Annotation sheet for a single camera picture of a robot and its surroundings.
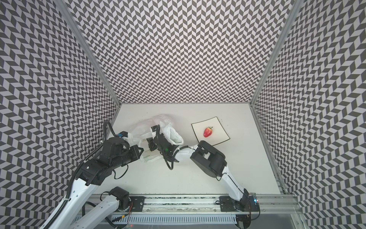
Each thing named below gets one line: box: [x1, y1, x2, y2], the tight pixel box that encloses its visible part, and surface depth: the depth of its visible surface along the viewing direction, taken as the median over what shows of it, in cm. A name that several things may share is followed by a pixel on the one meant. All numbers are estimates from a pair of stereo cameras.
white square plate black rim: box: [191, 116, 231, 146], surface depth 102 cm
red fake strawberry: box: [203, 126, 214, 138], surface depth 98 cm
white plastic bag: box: [122, 114, 199, 163], surface depth 80 cm
